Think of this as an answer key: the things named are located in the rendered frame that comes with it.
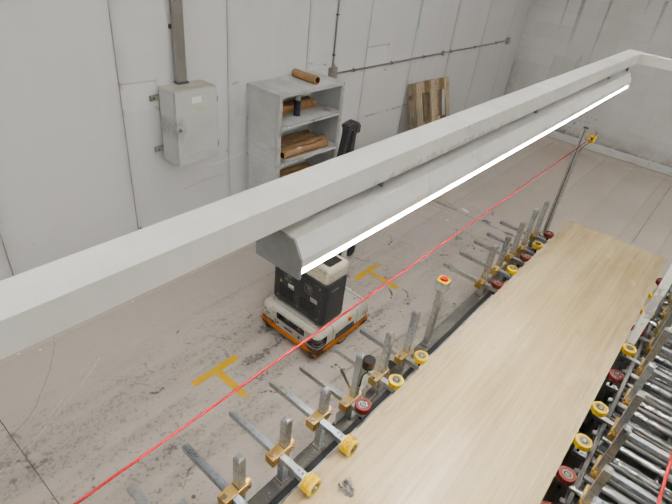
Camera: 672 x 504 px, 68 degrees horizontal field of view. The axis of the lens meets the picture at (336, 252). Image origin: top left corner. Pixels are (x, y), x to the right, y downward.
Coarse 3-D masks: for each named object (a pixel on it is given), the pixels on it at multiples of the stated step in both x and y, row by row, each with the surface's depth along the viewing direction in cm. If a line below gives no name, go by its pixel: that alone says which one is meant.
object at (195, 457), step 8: (184, 448) 206; (192, 448) 207; (192, 456) 204; (200, 456) 204; (200, 464) 201; (208, 464) 202; (208, 472) 199; (216, 472) 199; (216, 480) 196; (224, 480) 197; (224, 488) 194; (240, 496) 192
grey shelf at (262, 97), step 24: (312, 72) 502; (264, 96) 439; (288, 96) 434; (312, 96) 520; (336, 96) 500; (264, 120) 451; (288, 120) 463; (312, 120) 473; (336, 120) 511; (264, 144) 463; (336, 144) 519; (264, 168) 476
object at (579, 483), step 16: (640, 352) 307; (624, 368) 333; (624, 384) 282; (608, 416) 261; (656, 432) 286; (592, 448) 243; (576, 464) 279; (640, 464) 266; (656, 464) 258; (576, 480) 227; (656, 480) 249; (560, 496) 264; (608, 496) 249; (624, 496) 237; (656, 496) 252
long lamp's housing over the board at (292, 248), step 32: (576, 96) 194; (512, 128) 151; (544, 128) 167; (448, 160) 124; (480, 160) 134; (384, 192) 105; (416, 192) 113; (320, 224) 91; (352, 224) 97; (288, 256) 89; (320, 256) 91
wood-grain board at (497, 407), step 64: (576, 256) 383; (640, 256) 393; (512, 320) 309; (576, 320) 316; (448, 384) 259; (512, 384) 264; (576, 384) 269; (384, 448) 223; (448, 448) 227; (512, 448) 231
